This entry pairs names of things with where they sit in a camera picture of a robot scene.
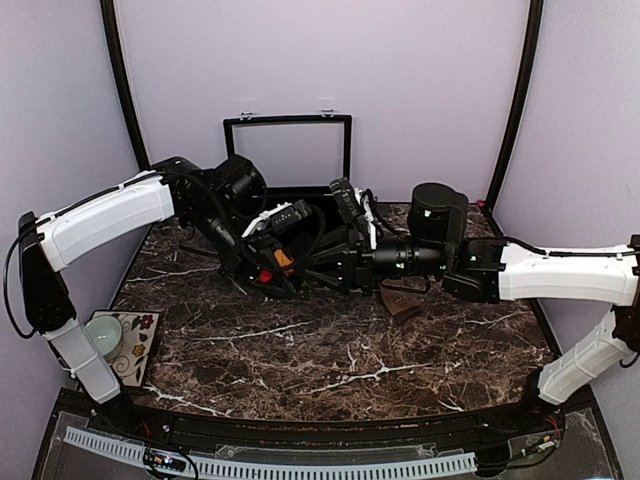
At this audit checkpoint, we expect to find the tan brown sock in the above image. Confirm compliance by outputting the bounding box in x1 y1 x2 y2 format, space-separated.
379 279 426 325

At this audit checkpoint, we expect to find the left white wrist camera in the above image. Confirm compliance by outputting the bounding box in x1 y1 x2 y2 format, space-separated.
242 200 312 239

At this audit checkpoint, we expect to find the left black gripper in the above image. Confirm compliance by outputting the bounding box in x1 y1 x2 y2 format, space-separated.
186 200 301 298

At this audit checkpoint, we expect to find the argyle red orange black sock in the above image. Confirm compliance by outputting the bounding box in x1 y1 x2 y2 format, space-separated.
258 248 296 285

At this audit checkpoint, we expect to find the black frame post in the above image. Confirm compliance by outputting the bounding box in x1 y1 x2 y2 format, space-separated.
484 0 544 215
99 0 150 171

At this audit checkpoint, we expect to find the black display case glass lid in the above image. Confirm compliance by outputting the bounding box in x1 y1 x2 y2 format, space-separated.
222 110 359 241

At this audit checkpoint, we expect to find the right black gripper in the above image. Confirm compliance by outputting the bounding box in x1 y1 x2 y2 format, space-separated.
293 224 450 299

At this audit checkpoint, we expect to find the black front rail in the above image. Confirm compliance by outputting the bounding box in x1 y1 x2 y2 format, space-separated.
59 389 601 451

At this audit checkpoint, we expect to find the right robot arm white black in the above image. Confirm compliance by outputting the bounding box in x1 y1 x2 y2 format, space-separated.
303 179 639 434

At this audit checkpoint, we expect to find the pale green bowl on mat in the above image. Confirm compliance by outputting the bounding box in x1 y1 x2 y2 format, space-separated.
85 315 123 361

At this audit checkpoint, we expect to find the green circuit board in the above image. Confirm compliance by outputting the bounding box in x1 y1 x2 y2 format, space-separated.
143 449 187 473

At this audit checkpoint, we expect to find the white slotted cable duct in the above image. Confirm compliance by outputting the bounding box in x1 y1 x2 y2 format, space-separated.
63 427 477 479

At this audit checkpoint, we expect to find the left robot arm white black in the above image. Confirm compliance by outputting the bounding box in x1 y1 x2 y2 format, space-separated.
8 155 291 436

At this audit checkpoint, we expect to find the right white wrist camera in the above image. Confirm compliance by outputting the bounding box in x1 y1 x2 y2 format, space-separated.
329 178 379 238

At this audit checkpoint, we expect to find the floral patterned mat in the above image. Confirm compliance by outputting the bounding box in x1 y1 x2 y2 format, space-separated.
89 310 160 388

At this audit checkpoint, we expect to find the left black frame post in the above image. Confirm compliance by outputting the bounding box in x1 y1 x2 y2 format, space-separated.
99 0 150 171

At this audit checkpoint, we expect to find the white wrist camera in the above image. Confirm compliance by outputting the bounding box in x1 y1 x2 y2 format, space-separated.
242 200 312 239
329 178 379 238

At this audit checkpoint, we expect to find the right black frame post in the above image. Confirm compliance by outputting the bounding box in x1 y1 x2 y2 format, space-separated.
484 0 544 215

